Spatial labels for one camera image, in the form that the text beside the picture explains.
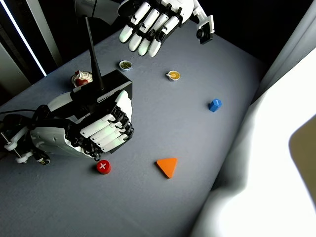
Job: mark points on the small bowl of orange soup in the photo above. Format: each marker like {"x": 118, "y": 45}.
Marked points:
{"x": 173, "y": 75}

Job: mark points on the grey blurred beam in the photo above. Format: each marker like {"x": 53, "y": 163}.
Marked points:
{"x": 291, "y": 44}

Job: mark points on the beige blurred panel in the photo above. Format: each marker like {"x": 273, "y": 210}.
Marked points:
{"x": 306, "y": 158}

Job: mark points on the black walkie-talkie radio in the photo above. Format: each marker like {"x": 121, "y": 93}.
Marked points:
{"x": 113, "y": 81}

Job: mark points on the white pillar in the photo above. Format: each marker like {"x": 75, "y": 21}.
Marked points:
{"x": 42, "y": 24}

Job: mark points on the grey cabinet panel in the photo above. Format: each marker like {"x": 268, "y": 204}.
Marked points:
{"x": 12, "y": 66}

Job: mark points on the small bowl of green soup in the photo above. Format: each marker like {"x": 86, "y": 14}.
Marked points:
{"x": 126, "y": 65}

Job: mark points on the white light strip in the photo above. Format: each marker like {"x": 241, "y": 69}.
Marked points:
{"x": 22, "y": 37}

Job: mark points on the orange triangle block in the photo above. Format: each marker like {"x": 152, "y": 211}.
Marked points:
{"x": 168, "y": 166}

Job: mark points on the red cylinder with white cross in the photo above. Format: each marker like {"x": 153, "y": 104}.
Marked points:
{"x": 103, "y": 167}

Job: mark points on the toy cupcake with red heart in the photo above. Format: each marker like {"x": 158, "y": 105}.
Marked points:
{"x": 82, "y": 77}

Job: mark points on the grey background board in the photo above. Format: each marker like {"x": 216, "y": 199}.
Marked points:
{"x": 103, "y": 10}

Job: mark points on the white blurred shell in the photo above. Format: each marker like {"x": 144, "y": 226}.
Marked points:
{"x": 266, "y": 160}

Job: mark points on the grey table cloth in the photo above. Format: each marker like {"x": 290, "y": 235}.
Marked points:
{"x": 172, "y": 123}

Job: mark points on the blue block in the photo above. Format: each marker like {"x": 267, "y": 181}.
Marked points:
{"x": 214, "y": 105}

